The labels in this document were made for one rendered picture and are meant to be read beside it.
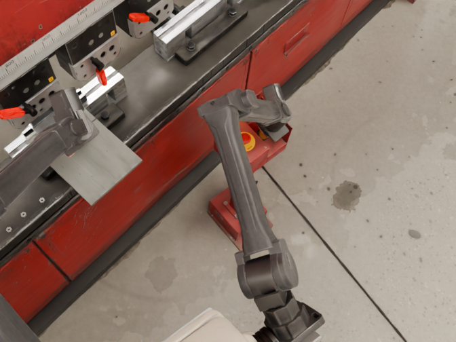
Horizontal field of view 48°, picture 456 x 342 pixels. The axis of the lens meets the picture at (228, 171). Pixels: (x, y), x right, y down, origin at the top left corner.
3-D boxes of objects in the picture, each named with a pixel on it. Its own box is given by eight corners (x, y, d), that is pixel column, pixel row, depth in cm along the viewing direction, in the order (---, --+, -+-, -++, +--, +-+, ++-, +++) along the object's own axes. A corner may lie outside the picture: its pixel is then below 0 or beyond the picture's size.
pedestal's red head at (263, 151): (242, 181, 176) (247, 157, 159) (212, 148, 180) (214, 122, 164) (286, 148, 182) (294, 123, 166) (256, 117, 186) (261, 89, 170)
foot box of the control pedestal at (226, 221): (241, 252, 233) (243, 244, 222) (205, 212, 240) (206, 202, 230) (273, 226, 239) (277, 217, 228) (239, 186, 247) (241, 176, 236)
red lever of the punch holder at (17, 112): (4, 116, 115) (39, 110, 123) (-8, 105, 116) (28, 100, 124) (2, 122, 116) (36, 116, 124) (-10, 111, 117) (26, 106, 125)
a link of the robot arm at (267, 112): (209, 127, 117) (252, 108, 113) (201, 103, 117) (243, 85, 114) (262, 128, 157) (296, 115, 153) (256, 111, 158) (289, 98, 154)
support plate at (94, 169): (91, 206, 134) (91, 205, 133) (26, 143, 140) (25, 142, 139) (142, 161, 140) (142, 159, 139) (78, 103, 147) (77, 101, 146)
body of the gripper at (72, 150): (50, 137, 130) (53, 133, 123) (83, 113, 134) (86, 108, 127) (68, 157, 131) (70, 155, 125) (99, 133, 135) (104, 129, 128)
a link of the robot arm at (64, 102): (45, 149, 116) (75, 136, 114) (23, 102, 115) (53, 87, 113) (74, 141, 128) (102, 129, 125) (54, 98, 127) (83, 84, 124)
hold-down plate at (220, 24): (186, 66, 168) (186, 61, 165) (174, 57, 169) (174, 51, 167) (247, 15, 178) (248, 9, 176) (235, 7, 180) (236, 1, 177)
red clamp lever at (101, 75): (104, 89, 139) (98, 66, 130) (94, 79, 140) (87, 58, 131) (109, 85, 140) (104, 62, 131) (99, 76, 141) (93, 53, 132)
